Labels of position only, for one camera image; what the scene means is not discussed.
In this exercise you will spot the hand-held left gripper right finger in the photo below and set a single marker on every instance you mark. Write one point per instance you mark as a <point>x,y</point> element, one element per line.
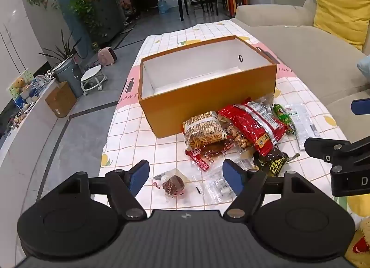
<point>233,177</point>

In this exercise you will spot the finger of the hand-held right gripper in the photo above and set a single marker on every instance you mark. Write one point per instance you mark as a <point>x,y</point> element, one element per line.
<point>360,106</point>
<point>323,148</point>

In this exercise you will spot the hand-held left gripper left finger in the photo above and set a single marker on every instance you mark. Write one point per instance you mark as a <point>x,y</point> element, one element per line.
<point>139,176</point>

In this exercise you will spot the small clear plastic packet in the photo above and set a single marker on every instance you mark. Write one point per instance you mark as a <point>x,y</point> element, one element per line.
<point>215,188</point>

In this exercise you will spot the clear white snack packet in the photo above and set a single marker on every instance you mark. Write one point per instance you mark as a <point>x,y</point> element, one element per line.
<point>306,127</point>

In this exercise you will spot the brown round snack packet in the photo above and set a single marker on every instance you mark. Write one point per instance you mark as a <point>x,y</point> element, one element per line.
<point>172,184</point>

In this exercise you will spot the clear packet of mixed nuts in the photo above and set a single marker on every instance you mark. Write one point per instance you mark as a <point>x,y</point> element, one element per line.
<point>238,137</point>

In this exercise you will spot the red label meat snack packet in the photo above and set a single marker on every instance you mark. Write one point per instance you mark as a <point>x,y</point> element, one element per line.
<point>199,156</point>

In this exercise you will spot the black and yellow snack packet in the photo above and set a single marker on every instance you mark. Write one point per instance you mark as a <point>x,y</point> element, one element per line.
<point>274,165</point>

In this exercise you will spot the green snack packet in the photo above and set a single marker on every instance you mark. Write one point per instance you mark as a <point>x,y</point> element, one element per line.
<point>283,116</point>

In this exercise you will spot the clear bag of stick snacks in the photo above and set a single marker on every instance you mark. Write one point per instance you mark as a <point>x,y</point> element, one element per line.
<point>202,133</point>

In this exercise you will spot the large red snack bag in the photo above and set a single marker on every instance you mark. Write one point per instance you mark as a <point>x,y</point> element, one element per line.
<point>248,124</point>

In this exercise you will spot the orange cardboard box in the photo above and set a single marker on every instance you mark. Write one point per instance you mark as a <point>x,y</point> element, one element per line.
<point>202,103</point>

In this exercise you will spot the lemon print checked tablecloth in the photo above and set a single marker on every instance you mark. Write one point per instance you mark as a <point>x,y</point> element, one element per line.
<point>138,146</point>

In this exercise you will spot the light blue cushion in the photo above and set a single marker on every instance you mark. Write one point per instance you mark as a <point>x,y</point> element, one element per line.
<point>364,67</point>

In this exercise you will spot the yellow plush toy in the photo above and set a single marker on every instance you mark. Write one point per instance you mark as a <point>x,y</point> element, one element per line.
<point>360,242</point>

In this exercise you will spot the beige sofa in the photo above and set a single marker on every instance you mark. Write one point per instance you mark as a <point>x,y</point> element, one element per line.
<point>303,54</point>

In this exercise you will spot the yellow cushion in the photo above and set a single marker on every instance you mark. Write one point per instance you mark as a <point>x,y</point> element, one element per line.
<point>341,10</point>

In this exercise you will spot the brown cardboard box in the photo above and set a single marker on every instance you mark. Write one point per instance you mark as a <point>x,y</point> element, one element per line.
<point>60,100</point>

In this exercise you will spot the white rolling stool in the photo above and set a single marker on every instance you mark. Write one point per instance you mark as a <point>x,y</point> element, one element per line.
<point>92,75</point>

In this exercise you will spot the white sideboard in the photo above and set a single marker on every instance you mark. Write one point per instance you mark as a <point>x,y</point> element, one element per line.
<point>31,123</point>

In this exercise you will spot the grey trash bin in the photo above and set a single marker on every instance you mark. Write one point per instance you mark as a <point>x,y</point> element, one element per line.
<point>68,77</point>

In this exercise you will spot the pink heater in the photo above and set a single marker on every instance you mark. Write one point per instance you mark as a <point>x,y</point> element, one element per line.
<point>107,57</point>

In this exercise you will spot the spiky potted plant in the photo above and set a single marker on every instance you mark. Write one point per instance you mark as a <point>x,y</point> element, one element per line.
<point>62,51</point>

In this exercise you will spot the dark cabinet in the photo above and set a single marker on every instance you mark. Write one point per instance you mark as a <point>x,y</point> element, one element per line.
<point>112,19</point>

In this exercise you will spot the blue water bottle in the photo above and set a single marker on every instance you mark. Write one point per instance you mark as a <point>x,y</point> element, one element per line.
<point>163,6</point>

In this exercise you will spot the large leafy green plant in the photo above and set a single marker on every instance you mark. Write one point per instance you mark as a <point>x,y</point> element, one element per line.
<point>86,4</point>

